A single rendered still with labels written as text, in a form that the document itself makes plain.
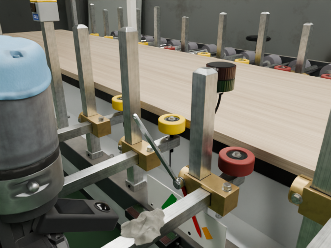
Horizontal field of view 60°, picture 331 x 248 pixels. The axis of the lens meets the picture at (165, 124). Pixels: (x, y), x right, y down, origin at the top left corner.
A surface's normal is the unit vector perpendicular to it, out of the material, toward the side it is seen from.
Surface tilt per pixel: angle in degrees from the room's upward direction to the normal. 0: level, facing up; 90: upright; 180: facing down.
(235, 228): 0
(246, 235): 0
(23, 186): 90
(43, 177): 90
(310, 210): 90
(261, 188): 90
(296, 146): 0
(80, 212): 31
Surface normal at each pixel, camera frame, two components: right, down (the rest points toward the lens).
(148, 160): 0.67, 0.30
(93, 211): 0.41, -0.91
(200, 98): -0.74, 0.27
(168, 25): -0.29, 0.39
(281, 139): 0.00, -0.91
